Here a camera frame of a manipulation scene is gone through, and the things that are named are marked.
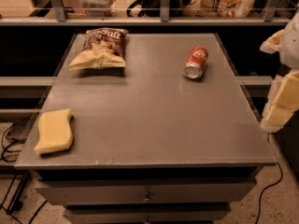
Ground red soda can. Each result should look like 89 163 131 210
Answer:
183 46 208 79

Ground clear plastic container on shelf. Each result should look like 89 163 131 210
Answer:
79 0 115 17

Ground metal drawer knob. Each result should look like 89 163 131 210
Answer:
143 192 152 203

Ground yellow sponge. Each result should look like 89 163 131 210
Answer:
34 109 74 155

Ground black cables left floor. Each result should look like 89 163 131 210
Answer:
0 114 48 224

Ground black cable right floor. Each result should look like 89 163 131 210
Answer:
254 133 284 224

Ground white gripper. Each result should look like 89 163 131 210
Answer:
260 13 299 133

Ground black bag on shelf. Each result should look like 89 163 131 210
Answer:
126 0 192 17

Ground brown chip bag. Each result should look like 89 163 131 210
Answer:
68 28 128 70

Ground grey drawer cabinet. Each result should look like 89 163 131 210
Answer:
16 34 277 224

